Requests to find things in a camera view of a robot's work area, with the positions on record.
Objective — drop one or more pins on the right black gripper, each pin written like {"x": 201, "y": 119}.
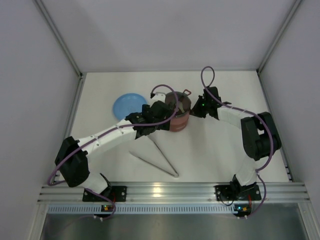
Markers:
{"x": 197, "y": 109}

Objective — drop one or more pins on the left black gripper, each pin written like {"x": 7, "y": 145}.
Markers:
{"x": 166, "y": 116}

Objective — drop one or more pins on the dark red lunch container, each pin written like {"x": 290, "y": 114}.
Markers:
{"x": 177, "y": 127}

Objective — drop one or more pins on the grey top lid with clasps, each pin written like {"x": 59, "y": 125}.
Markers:
{"x": 183, "y": 103}

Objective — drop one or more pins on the pink lunch container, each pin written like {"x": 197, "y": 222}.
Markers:
{"x": 180, "y": 119}

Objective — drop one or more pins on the metal tongs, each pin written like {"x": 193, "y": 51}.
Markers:
{"x": 149, "y": 152}

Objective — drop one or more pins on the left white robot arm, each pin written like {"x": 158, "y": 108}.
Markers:
{"x": 76, "y": 155}

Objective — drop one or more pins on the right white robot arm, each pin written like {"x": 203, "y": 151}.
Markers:
{"x": 260, "y": 139}

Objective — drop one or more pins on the blue plate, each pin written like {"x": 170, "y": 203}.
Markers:
{"x": 126, "y": 104}

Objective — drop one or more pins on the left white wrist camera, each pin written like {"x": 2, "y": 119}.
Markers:
{"x": 158, "y": 96}

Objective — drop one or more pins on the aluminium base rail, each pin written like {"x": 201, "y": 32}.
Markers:
{"x": 167, "y": 198}

